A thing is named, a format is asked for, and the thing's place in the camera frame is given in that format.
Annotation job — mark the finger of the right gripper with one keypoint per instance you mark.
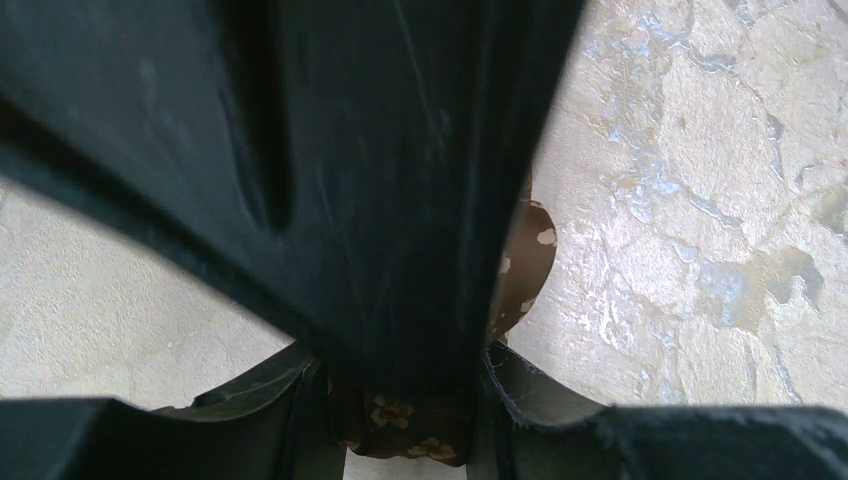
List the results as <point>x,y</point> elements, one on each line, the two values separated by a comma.
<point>346,170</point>

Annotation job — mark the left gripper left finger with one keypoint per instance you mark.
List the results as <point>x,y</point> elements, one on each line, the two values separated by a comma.
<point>270,422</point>

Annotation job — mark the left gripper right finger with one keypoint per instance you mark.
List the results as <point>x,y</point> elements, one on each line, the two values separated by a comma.
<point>530,426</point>

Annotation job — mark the brown floral tie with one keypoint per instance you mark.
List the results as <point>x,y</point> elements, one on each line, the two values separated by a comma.
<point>374,425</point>

